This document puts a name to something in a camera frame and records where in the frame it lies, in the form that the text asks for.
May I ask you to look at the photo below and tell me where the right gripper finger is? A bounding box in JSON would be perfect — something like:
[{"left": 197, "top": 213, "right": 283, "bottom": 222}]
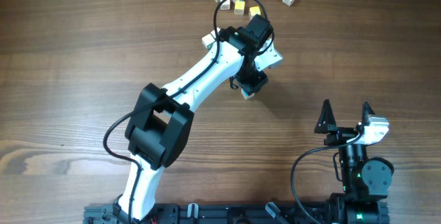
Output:
[
  {"left": 314, "top": 99, "right": 337, "bottom": 134},
  {"left": 362, "top": 101, "right": 375, "bottom": 124}
]

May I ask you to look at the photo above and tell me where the white block blue base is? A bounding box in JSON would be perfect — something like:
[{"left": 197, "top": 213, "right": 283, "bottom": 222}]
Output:
[{"left": 241, "top": 89, "right": 255, "bottom": 99}]

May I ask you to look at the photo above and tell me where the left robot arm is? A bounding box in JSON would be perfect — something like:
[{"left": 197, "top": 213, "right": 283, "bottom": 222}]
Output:
[{"left": 114, "top": 15, "right": 282, "bottom": 223}]

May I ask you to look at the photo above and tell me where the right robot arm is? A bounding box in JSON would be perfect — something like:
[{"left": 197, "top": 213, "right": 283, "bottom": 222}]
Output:
[{"left": 314, "top": 99, "right": 394, "bottom": 223}]

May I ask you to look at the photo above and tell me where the white block green side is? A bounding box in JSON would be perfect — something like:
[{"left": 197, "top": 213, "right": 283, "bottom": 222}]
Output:
[{"left": 201, "top": 34, "right": 216, "bottom": 50}]

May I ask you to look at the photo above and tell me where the white plain wooden block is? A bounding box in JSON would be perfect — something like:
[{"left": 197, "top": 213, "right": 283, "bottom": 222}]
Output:
[{"left": 210, "top": 28, "right": 221, "bottom": 39}]

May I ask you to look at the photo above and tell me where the yellow block lower right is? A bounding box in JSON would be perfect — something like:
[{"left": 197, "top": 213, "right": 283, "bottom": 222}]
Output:
[{"left": 249, "top": 6, "right": 261, "bottom": 20}]

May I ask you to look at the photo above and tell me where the yellow block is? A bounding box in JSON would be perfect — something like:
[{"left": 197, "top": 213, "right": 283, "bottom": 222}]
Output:
[
  {"left": 234, "top": 0, "right": 245, "bottom": 15},
  {"left": 249, "top": 6, "right": 261, "bottom": 20}
]

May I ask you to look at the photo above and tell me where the yellow block middle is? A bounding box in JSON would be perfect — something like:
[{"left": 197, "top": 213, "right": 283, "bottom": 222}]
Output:
[{"left": 234, "top": 0, "right": 245, "bottom": 15}]

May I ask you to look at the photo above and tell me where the white block brown drawing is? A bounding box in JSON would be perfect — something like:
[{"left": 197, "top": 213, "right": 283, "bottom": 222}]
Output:
[{"left": 220, "top": 0, "right": 231, "bottom": 10}]

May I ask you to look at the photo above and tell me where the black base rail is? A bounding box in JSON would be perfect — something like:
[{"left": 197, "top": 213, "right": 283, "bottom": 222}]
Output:
[{"left": 83, "top": 201, "right": 390, "bottom": 224}]

